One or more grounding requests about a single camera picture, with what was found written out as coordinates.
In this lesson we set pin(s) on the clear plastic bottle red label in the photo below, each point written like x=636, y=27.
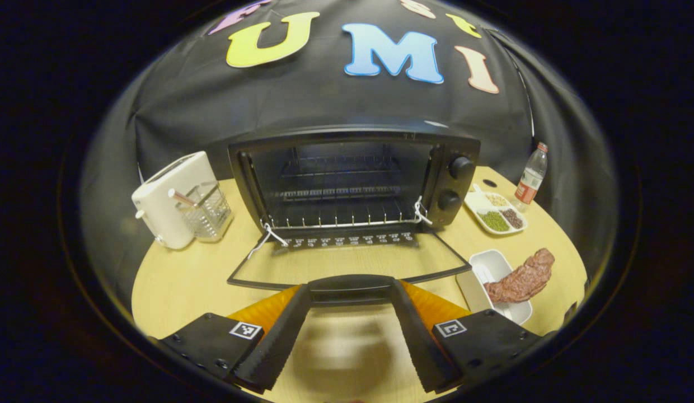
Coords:
x=530, y=182

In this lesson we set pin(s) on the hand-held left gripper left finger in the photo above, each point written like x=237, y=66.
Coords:
x=268, y=352

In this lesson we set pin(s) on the black oven knob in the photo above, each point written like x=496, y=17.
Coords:
x=449, y=200
x=462, y=167

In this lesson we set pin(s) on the black electric oven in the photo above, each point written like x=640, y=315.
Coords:
x=436, y=168

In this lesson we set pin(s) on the white divided tray with beans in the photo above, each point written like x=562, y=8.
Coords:
x=495, y=215

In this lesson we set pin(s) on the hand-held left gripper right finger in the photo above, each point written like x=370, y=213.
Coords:
x=420, y=347

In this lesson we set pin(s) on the white rectangular tray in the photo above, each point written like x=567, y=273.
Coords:
x=492, y=266

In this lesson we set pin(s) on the reddish brown meat piece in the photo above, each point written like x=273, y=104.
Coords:
x=520, y=280

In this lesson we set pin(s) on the white toaster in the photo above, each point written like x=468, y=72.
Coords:
x=162, y=207

